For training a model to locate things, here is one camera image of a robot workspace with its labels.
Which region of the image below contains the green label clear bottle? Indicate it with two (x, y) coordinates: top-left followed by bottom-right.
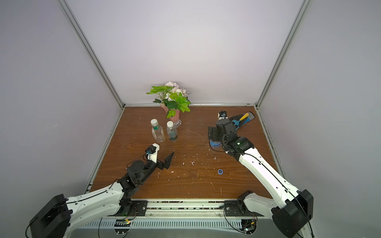
(152, 124), (165, 144)

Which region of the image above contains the white bottle cap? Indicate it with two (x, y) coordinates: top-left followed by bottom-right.
(150, 119), (158, 127)
(167, 121), (174, 128)

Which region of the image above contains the teal print clear bottle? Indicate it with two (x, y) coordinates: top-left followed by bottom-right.
(167, 124), (178, 141)

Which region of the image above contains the blue label water bottle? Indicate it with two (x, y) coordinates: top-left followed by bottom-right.
(209, 140), (222, 148)

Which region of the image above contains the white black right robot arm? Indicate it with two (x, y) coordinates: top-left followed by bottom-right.
(208, 119), (314, 238)

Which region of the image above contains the blue yellow garden hand rake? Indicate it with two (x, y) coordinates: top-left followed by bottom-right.
(232, 113), (250, 130)

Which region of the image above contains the black blue work glove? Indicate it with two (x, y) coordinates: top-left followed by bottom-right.
(229, 112), (255, 130)

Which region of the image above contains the pink vase with flowers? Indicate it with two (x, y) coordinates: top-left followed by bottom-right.
(146, 81), (191, 128)

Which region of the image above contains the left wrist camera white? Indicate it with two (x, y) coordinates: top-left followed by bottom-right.
(145, 143), (160, 163)

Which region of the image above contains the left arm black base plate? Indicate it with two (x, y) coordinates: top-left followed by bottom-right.
(114, 200), (148, 217)

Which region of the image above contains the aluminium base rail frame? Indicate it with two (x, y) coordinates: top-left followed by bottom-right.
(59, 181), (316, 238)

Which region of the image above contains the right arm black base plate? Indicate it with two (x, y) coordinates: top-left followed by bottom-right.
(219, 200), (262, 217)

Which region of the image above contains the aluminium corner frame post right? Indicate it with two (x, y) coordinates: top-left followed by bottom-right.
(256, 0), (312, 109)

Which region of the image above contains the aluminium corner frame post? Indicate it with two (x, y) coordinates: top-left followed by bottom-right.
(57, 0), (125, 110)
(256, 0), (312, 109)

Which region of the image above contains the aluminium corner frame post left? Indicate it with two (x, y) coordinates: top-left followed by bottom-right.
(57, 0), (125, 110)

